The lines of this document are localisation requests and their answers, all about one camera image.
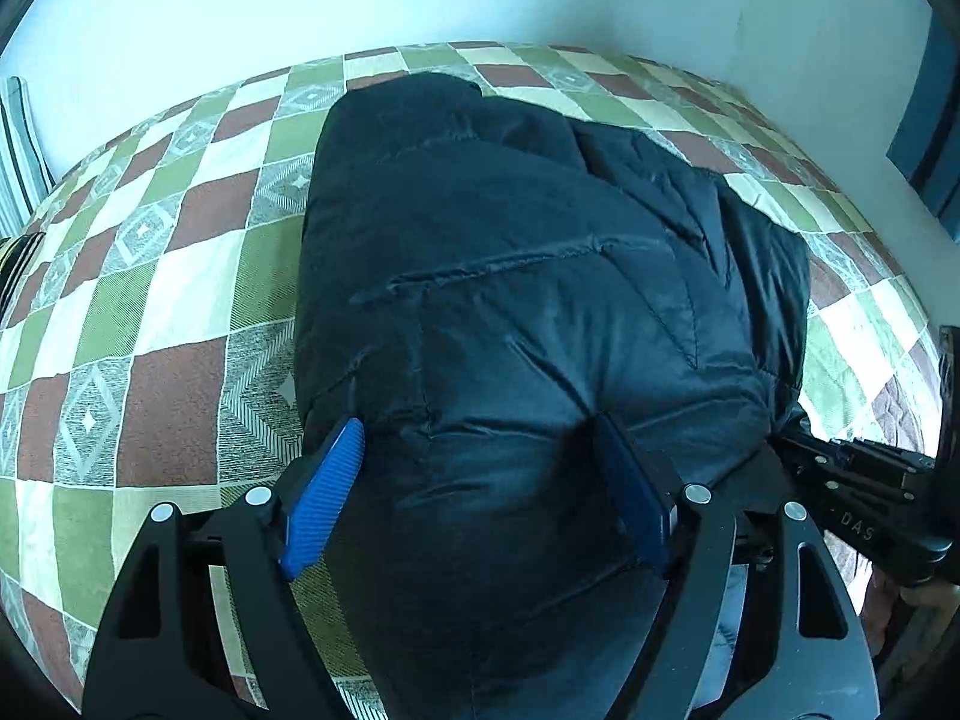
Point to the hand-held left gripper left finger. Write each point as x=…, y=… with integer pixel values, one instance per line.
x=326, y=495

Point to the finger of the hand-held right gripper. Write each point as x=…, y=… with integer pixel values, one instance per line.
x=814, y=446

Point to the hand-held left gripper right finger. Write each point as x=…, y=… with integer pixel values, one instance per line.
x=634, y=495

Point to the black puffer jacket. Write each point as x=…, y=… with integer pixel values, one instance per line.
x=525, y=277

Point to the pink quilted cloth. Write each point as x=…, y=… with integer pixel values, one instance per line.
x=907, y=412

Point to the checkered bed cover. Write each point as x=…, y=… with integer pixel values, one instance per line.
x=172, y=277

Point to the grey striped curtain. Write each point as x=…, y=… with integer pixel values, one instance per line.
x=19, y=157

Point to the blue window frame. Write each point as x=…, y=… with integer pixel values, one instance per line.
x=930, y=127

